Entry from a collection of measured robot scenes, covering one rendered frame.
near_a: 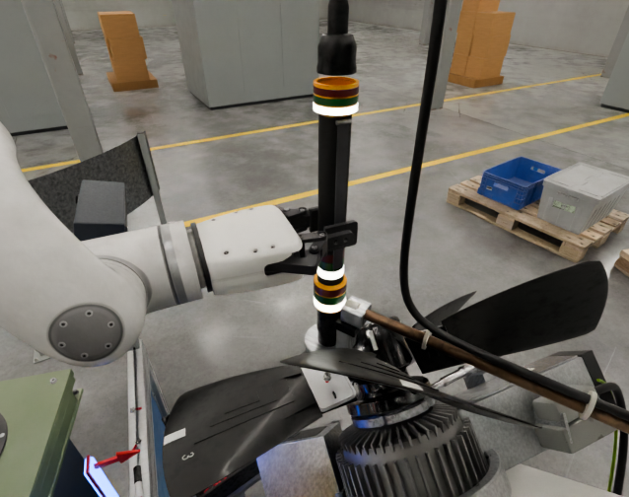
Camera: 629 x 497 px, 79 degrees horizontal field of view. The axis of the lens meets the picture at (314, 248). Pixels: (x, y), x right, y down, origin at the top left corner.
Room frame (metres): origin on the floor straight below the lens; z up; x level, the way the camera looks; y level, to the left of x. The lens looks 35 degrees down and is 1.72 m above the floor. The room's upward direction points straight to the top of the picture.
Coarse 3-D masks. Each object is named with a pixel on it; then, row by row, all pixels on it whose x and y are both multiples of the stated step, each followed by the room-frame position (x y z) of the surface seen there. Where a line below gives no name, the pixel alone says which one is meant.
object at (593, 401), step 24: (432, 24) 0.34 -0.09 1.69; (432, 48) 0.33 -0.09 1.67; (432, 72) 0.33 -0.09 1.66; (432, 96) 0.34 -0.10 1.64; (408, 192) 0.34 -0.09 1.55; (408, 216) 0.33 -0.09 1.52; (408, 240) 0.33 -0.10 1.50; (408, 288) 0.33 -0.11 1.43; (504, 360) 0.27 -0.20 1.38; (552, 384) 0.24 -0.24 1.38; (600, 408) 0.22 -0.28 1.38
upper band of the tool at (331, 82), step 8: (320, 80) 0.40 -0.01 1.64; (328, 80) 0.41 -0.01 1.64; (336, 80) 0.41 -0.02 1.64; (344, 80) 0.41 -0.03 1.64; (352, 80) 0.40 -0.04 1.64; (320, 88) 0.37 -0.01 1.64; (328, 88) 0.37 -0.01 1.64; (336, 88) 0.36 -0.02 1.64; (344, 88) 0.37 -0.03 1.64; (352, 88) 0.37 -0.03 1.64; (320, 96) 0.37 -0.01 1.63; (352, 96) 0.37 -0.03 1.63
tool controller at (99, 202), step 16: (80, 192) 0.92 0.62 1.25; (96, 192) 0.94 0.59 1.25; (112, 192) 0.96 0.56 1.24; (80, 208) 0.84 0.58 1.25; (96, 208) 0.85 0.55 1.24; (112, 208) 0.87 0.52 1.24; (80, 224) 0.77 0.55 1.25; (96, 224) 0.78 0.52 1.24; (112, 224) 0.79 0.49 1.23; (80, 240) 0.76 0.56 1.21
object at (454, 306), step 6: (468, 294) 0.64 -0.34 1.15; (456, 300) 0.62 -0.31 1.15; (462, 300) 0.64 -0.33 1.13; (444, 306) 0.59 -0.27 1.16; (450, 306) 0.61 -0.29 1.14; (456, 306) 0.63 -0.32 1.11; (432, 312) 0.56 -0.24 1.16; (438, 312) 0.58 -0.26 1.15; (444, 312) 0.60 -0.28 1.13; (450, 312) 0.62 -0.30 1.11; (426, 318) 0.55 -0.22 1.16; (432, 318) 0.57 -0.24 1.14; (438, 318) 0.59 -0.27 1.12; (444, 318) 0.62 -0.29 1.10; (414, 324) 0.53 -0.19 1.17; (420, 324) 0.54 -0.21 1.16; (438, 324) 0.61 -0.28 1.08; (420, 330) 0.54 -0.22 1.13; (414, 360) 0.56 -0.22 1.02; (408, 366) 0.54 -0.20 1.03
